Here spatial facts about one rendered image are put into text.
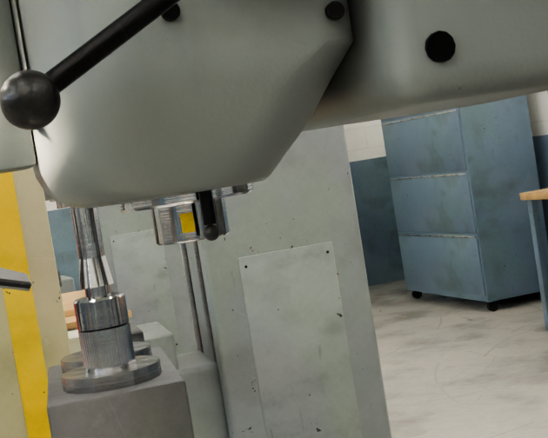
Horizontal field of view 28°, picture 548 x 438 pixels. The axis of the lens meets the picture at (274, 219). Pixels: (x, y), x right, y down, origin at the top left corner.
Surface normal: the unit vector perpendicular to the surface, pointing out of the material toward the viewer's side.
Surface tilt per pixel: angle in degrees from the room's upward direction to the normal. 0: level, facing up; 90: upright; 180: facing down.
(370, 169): 90
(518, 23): 90
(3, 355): 90
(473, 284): 90
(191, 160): 125
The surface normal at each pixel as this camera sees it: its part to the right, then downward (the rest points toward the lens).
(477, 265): -0.94, 0.17
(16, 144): 0.30, 0.00
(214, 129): 0.34, 0.53
